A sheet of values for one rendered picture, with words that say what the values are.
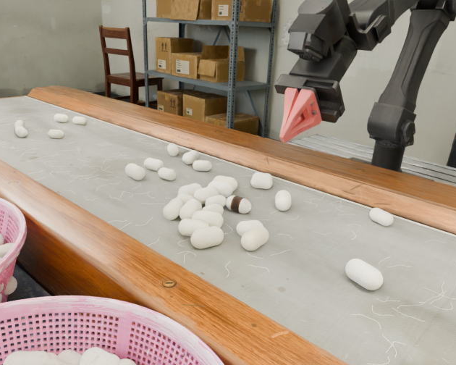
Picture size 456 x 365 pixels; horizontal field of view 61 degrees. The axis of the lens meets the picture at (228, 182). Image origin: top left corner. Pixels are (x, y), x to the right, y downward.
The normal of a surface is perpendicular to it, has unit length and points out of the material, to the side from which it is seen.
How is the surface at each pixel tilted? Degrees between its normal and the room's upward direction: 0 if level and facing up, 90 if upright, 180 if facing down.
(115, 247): 0
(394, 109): 71
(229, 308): 0
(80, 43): 90
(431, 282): 0
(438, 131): 90
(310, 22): 40
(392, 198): 45
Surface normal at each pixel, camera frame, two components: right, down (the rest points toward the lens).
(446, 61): -0.72, 0.23
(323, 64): -0.38, -0.54
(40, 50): 0.70, 0.30
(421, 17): -0.73, -0.11
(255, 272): 0.04, -0.92
